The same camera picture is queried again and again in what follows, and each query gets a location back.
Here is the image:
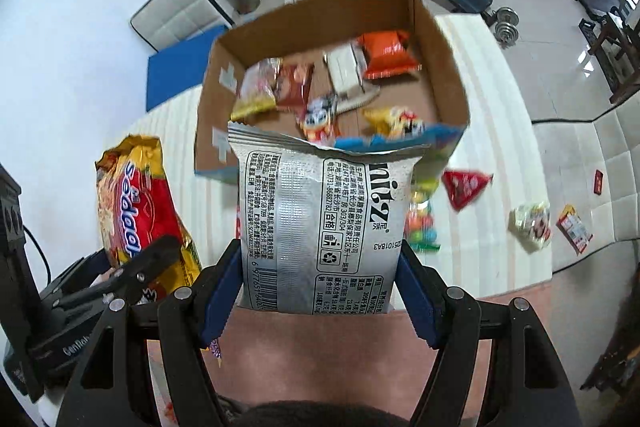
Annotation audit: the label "chrome dumbbells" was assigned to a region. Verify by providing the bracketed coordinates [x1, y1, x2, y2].
[491, 7, 522, 46]

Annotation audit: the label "red triangular snack packet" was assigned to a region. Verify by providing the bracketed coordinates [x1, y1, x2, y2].
[441, 169, 495, 212]

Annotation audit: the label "silver white snack packet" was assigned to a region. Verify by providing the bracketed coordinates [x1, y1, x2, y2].
[227, 122, 433, 315]

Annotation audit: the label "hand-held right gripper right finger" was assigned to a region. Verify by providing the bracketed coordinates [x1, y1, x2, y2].
[396, 244, 584, 427]

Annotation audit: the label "cartoon cow snack packet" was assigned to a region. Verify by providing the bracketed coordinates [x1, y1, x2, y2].
[299, 94, 341, 142]

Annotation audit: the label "orange snack packet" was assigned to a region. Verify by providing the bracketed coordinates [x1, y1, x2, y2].
[356, 30, 422, 81]

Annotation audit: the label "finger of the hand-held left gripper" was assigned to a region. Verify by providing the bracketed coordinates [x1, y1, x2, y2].
[102, 234, 182, 305]
[39, 251, 113, 315]

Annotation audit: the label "white padded chair with armrest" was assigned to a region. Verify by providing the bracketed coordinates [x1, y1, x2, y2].
[530, 101, 640, 275]

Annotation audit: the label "white wafer packet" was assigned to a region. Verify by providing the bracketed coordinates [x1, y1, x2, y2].
[322, 42, 382, 112]

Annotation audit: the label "brown biscuit packet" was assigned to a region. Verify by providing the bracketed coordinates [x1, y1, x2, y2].
[274, 63, 316, 110]

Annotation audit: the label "yellow clear snack packet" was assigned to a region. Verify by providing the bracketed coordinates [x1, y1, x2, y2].
[231, 58, 282, 122]

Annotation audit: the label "red white packet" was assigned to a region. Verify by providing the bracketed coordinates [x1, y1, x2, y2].
[556, 204, 594, 255]

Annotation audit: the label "yellow red noodle packet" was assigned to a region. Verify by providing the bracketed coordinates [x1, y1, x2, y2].
[95, 134, 203, 303]

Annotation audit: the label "printed cardboard box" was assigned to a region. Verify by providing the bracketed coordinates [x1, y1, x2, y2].
[194, 0, 471, 180]

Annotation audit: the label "small white snack packet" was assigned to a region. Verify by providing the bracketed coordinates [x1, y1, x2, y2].
[508, 202, 552, 252]

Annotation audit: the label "blue floor mat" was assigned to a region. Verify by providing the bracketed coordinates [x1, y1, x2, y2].
[146, 24, 228, 112]

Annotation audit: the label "brown wooden chair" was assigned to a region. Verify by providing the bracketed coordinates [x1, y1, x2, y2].
[579, 4, 640, 104]

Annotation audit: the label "clear packet of coloured balls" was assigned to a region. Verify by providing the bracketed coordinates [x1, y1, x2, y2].
[405, 177, 443, 254]

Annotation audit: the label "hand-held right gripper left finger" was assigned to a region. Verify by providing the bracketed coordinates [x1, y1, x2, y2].
[56, 238, 244, 427]

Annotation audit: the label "yellow cartoon snack packet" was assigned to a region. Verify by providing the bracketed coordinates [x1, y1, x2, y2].
[362, 106, 426, 140]

